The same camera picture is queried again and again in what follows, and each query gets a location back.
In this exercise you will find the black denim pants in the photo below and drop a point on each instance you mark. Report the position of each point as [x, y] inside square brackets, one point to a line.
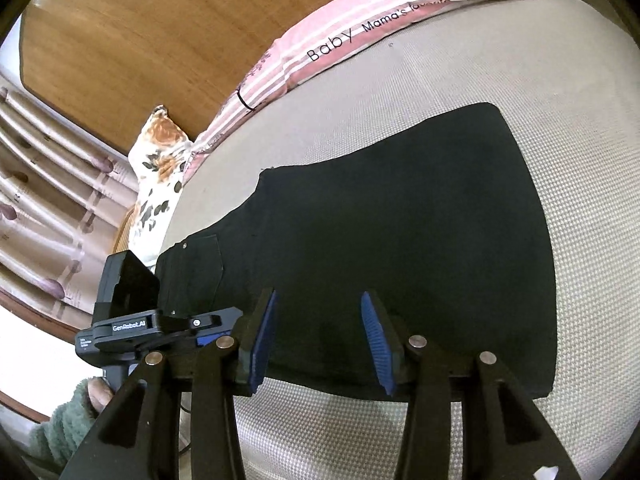
[442, 221]

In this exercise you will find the white floral pillow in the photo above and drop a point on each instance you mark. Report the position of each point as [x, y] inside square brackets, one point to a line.
[158, 158]

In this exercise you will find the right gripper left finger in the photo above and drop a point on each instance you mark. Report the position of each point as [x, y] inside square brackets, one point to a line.
[136, 436]

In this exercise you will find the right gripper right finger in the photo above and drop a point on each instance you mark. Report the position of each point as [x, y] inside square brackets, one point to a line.
[504, 435]

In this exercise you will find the beige woven bed mat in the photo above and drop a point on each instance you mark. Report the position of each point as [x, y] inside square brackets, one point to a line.
[566, 81]

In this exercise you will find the beige patterned curtain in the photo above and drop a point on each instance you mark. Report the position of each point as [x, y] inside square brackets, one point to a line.
[64, 199]

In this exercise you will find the person's left hand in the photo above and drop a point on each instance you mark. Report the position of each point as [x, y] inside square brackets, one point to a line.
[99, 393]

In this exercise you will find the pink striped long pillow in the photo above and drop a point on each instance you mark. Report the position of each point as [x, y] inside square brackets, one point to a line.
[325, 38]

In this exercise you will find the wooden bamboo headboard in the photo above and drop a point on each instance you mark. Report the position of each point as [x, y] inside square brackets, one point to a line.
[104, 64]

